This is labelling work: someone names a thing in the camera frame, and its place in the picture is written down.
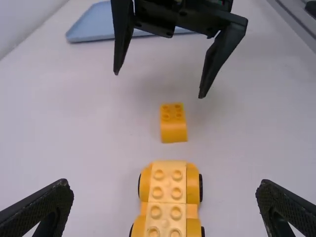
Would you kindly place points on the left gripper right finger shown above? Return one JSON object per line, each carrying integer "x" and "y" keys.
{"x": 291, "y": 214}

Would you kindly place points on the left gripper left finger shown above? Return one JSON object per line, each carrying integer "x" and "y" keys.
{"x": 32, "y": 217}

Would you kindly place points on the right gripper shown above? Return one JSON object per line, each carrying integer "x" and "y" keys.
{"x": 187, "y": 14}

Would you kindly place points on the yellow toy brick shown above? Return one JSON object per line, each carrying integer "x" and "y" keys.
{"x": 172, "y": 128}

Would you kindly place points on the blue mat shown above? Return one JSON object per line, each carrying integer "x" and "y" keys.
{"x": 93, "y": 24}

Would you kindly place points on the yellow toy car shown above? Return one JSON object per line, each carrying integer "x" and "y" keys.
{"x": 168, "y": 197}

